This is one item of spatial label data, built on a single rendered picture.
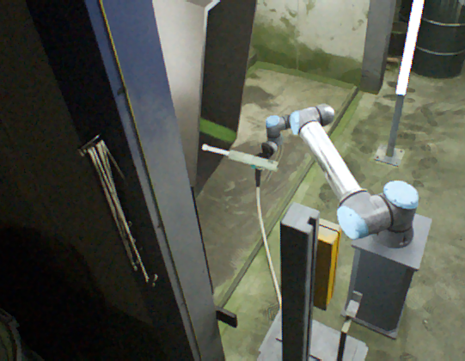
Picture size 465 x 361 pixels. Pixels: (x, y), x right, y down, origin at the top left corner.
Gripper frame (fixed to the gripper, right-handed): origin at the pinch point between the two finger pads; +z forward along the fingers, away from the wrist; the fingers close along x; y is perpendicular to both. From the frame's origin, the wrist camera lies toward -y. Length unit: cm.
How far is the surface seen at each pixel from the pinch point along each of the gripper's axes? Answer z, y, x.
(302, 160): -68, 39, -13
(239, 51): -18, -62, 21
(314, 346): 107, -21, -61
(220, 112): -23.8, -15.3, 35.3
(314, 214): 131, -103, -57
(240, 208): -8.2, 46.9, 13.1
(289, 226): 135, -102, -53
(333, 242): 129, -94, -61
